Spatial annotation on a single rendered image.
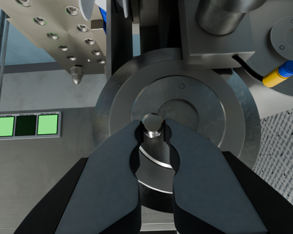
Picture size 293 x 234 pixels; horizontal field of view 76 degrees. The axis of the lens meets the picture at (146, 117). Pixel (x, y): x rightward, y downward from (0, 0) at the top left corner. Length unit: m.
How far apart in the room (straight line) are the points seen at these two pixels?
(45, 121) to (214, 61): 0.48
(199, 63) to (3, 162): 0.56
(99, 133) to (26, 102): 2.73
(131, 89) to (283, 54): 0.14
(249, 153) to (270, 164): 0.21
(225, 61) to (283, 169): 0.23
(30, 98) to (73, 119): 2.35
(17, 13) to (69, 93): 2.24
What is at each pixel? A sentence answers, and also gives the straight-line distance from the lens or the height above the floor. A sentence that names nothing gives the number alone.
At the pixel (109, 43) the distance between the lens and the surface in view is 0.21.
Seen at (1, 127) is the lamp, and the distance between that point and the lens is 0.64.
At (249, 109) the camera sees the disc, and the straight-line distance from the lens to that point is 0.19.
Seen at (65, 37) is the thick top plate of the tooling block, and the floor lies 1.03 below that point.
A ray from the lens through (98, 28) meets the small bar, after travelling 0.39.
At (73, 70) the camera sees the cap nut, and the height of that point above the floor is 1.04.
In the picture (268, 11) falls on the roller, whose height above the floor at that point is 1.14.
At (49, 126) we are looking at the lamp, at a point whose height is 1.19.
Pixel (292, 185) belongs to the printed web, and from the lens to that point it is 0.35.
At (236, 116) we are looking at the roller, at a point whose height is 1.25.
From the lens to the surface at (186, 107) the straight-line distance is 0.15.
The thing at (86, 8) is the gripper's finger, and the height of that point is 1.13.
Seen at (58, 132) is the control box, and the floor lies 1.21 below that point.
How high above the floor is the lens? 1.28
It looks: 11 degrees down
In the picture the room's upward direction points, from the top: 177 degrees clockwise
